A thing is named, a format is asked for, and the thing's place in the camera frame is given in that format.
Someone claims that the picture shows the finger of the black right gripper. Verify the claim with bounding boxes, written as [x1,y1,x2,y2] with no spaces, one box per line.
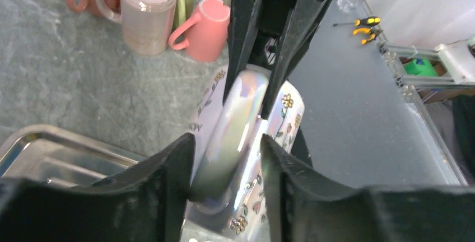
[261,0,327,119]
[222,0,262,101]

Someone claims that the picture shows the green object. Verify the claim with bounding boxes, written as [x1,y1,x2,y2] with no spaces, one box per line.
[404,59,437,77]

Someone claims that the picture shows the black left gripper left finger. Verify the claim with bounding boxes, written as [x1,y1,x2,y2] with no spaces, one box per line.
[1,133,195,241]

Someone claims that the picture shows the yellow handled pliers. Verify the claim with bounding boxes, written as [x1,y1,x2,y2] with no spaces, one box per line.
[352,27,383,45]

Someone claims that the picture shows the aluminium extrusion frame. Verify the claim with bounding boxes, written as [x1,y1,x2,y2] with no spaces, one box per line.
[361,0,475,186]

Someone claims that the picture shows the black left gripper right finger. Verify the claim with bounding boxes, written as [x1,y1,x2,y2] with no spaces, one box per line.
[260,135,474,241]

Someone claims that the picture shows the steel serving tray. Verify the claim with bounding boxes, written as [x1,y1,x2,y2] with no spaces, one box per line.
[1,124,144,187]

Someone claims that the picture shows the pink lidded cup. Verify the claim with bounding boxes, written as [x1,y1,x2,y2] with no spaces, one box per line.
[96,0,177,55]

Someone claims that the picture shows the clear glass mug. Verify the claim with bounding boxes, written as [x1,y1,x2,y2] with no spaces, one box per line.
[186,64,305,241]

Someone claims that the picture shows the yellow black screwdriver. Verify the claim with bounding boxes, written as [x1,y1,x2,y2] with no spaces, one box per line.
[332,16,381,27]

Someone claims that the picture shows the pink mug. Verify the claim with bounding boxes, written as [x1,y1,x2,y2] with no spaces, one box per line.
[168,0,231,62]

